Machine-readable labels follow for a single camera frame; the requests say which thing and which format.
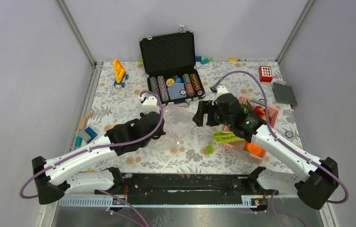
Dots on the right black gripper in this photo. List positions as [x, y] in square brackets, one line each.
[205, 107]

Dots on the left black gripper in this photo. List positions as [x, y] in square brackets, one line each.
[161, 133]

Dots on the clear pink zip bag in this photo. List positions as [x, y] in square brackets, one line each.
[178, 124]

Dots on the green celery stalk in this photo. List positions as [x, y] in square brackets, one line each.
[222, 137]

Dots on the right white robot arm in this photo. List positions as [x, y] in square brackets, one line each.
[316, 178]

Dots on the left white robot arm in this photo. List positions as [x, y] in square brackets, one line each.
[56, 177]

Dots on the blue card deck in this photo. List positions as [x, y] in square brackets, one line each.
[176, 91]

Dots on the yellow poker chip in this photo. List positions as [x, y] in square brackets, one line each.
[169, 82]

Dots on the floral tablecloth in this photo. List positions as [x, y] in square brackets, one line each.
[188, 154]

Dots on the teal toy block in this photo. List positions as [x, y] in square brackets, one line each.
[204, 61]

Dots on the pink plastic basket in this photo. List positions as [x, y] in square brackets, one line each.
[238, 147]

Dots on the yellow toy ladder cart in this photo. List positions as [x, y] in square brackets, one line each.
[120, 74]

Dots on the blue toy block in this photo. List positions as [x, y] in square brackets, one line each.
[91, 134]

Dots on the black poker chip case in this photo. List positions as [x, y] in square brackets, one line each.
[171, 56]

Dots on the orange fruit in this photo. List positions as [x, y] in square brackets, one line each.
[253, 149]

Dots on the wooden toy block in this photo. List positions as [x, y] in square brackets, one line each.
[82, 123]

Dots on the red grid block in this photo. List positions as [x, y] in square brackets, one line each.
[265, 74]

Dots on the grey building baseplate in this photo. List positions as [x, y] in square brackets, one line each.
[284, 94]

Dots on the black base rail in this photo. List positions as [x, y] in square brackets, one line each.
[187, 189]

